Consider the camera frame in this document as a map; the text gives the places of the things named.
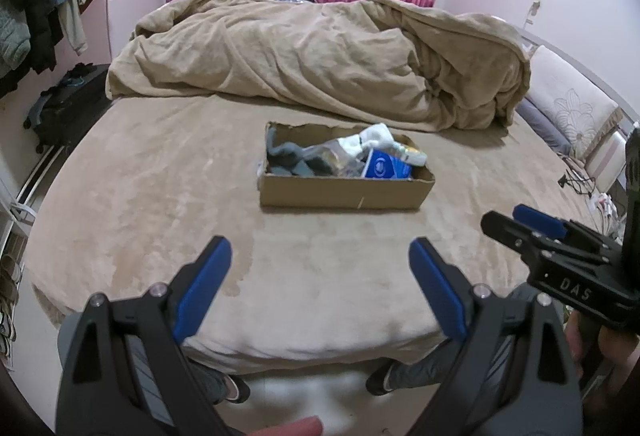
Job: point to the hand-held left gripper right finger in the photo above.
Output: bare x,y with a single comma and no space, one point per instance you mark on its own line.
440,287

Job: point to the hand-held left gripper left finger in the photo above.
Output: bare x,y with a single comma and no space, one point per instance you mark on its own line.
205,287

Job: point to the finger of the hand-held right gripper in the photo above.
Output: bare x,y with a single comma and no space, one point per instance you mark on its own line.
540,220
510,231

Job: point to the small white labelled tube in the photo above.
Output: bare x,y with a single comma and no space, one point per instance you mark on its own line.
412,155

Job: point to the cardboard box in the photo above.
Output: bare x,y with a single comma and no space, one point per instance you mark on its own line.
345,193

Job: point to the blue packet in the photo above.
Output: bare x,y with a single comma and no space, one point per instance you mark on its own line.
382,165

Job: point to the grey knit sock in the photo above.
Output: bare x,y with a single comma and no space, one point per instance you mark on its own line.
280,149

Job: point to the clear snack bag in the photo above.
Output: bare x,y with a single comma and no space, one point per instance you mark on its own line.
330,156

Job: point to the person's right hand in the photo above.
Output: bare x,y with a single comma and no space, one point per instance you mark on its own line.
617,356

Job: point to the person's left hand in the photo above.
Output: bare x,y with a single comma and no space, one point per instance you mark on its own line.
292,427

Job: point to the person's right leg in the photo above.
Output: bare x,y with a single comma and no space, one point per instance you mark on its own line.
425,366

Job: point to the pink striped pillow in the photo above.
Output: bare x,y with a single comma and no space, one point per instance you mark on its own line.
605,161

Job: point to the grey pillow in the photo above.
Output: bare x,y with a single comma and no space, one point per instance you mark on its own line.
542,126

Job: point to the bed with beige sheet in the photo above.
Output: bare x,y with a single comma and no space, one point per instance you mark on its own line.
150,196

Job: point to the person's left shoe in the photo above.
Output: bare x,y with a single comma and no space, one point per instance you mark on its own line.
237,388

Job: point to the person's shoe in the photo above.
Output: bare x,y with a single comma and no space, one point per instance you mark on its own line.
379,380
237,388

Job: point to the person's right shoe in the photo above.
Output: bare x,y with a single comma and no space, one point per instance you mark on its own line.
379,380

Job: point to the white floral pillow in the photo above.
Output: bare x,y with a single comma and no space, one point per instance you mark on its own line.
575,106

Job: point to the grey bed headboard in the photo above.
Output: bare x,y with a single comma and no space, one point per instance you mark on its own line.
590,66

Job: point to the white shoe rack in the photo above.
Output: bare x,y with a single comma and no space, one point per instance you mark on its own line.
20,226

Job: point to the black suitcase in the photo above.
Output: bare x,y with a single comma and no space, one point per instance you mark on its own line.
70,111

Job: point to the beige fleece blanket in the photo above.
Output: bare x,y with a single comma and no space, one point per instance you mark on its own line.
300,51

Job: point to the grey garment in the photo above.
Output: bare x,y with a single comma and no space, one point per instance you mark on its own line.
12,44

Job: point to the cream garment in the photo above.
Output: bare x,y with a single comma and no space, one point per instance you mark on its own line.
75,1

